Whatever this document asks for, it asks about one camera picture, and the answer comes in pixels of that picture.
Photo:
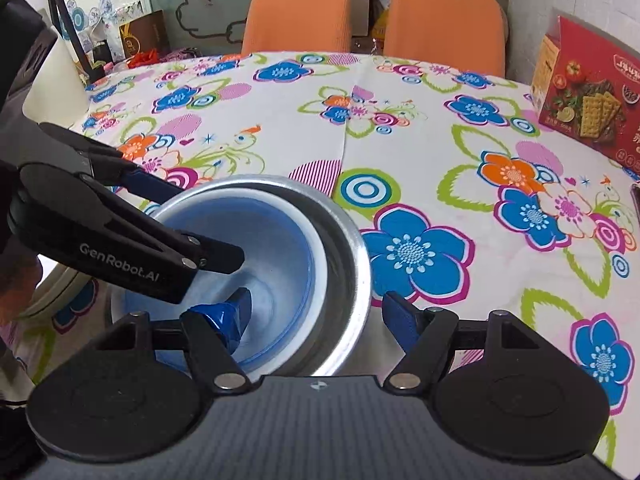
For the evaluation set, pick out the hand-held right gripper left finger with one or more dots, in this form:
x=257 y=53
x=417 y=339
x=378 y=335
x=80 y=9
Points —
x=225 y=321

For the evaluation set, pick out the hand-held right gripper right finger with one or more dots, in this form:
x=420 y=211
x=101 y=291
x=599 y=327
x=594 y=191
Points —
x=400 y=326

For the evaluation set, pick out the blue plastic bowl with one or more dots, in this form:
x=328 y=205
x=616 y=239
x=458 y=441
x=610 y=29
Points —
x=280 y=260

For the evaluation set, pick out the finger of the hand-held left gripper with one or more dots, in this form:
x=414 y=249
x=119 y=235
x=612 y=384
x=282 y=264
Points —
x=150 y=185
x=165 y=260

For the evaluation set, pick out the orange chair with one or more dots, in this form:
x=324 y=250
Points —
x=445 y=25
x=295 y=10

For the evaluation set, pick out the stainless steel bowl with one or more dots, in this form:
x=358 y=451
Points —
x=350 y=260

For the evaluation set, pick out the cream thermos jug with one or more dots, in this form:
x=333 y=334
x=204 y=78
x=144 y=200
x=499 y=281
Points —
x=55 y=90

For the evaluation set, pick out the gold-rimmed deep plate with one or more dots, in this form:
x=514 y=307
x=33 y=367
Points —
x=55 y=296

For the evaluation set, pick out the white ceramic bowl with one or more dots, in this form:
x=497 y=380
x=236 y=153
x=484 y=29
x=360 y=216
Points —
x=295 y=355

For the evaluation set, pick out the floral tablecloth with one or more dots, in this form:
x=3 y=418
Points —
x=425 y=170

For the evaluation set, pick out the red cracker box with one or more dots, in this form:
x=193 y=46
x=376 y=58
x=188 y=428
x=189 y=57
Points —
x=585 y=85

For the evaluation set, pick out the brown gift box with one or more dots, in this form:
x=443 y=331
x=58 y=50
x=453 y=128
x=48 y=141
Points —
x=145 y=32

